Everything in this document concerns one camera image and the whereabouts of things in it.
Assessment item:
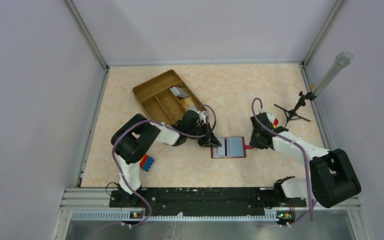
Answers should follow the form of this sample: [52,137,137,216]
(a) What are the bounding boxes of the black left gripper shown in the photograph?
[187,121,222,148]

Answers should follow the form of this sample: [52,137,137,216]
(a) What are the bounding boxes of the red leather card holder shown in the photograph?
[210,136,254,159]

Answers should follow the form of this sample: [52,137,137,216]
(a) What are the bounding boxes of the grey credit cards stack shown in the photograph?
[170,86,190,99]

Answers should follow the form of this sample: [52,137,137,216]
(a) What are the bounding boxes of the brown woven divided tray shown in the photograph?
[132,69,202,125]

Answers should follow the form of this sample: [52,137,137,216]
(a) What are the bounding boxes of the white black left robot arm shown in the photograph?
[110,107,222,207]

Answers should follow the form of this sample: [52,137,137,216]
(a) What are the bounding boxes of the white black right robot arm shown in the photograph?
[249,112,362,208]

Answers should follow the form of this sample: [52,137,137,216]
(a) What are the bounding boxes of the gold cards in tray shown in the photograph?
[180,97,195,111]

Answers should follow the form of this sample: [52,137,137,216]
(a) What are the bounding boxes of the yellow red emergency stop button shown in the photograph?
[272,118,279,128]

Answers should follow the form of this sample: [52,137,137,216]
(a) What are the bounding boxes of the black mini tripod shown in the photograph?
[273,91,317,127]

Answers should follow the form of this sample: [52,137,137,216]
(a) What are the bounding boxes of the yellow red blue toy block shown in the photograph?
[139,154,155,172]

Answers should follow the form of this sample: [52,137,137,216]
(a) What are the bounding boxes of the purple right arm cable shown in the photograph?
[251,97,316,228]

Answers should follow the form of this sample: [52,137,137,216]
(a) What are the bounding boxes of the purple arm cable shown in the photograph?
[111,104,217,229]
[251,97,316,228]

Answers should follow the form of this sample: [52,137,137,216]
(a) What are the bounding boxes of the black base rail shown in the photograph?
[109,187,307,217]

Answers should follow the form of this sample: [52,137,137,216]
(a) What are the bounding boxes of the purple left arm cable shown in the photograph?
[111,104,217,229]

